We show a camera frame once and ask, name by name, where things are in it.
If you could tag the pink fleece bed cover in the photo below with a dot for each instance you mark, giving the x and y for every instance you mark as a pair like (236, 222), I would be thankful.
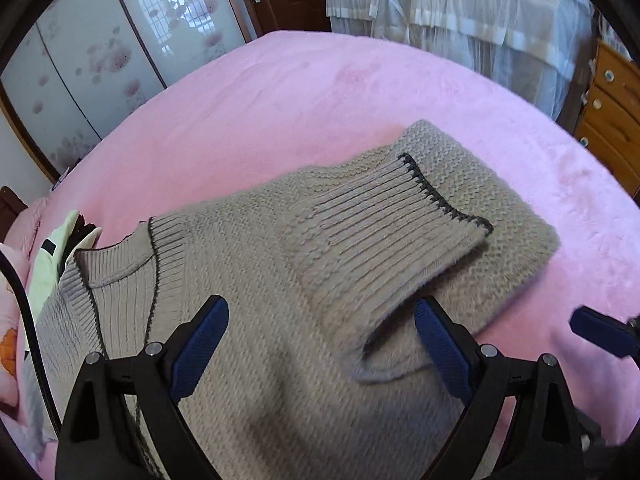
(292, 100)

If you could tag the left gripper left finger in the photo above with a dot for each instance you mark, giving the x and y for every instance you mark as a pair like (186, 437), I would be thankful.
(192, 345)

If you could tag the light green folded garment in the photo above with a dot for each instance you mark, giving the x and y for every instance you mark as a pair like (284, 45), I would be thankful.
(55, 254)

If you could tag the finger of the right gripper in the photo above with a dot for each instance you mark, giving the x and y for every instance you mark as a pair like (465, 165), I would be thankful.
(615, 337)

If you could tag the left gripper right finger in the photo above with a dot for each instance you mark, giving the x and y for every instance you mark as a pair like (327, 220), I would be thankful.
(451, 347)

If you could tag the pink cartoon quilt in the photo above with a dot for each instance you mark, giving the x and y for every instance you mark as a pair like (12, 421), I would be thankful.
(9, 321)

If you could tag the pink pillow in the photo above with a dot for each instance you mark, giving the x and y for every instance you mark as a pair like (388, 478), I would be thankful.
(22, 234)

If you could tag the wooden chest of drawers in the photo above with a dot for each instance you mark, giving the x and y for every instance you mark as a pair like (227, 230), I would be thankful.
(609, 125)

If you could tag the beige knit sweater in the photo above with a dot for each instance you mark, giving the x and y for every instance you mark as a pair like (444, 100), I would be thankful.
(320, 373)

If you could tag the floral sliding wardrobe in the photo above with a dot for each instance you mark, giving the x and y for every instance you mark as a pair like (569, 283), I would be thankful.
(84, 66)

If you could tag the wooden headboard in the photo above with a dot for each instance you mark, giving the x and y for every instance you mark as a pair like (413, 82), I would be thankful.
(10, 208)

